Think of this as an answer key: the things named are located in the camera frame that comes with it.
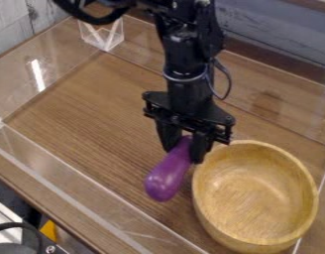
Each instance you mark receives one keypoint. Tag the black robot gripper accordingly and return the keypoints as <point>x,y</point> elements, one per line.
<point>185,108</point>

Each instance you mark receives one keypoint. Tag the purple toy eggplant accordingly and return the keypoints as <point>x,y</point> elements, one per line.
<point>163,180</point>

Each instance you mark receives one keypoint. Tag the brown wooden bowl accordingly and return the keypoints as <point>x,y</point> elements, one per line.
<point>254,197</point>

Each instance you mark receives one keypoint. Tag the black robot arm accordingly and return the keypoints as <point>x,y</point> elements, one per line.
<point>192,39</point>

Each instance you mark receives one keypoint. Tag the black device with yellow part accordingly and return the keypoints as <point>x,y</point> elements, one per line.
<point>21,229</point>

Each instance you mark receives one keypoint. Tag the clear acrylic tray enclosure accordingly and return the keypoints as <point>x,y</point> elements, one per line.
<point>78,140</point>

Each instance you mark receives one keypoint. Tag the clear acrylic corner bracket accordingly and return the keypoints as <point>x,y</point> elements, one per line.
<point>103,37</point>

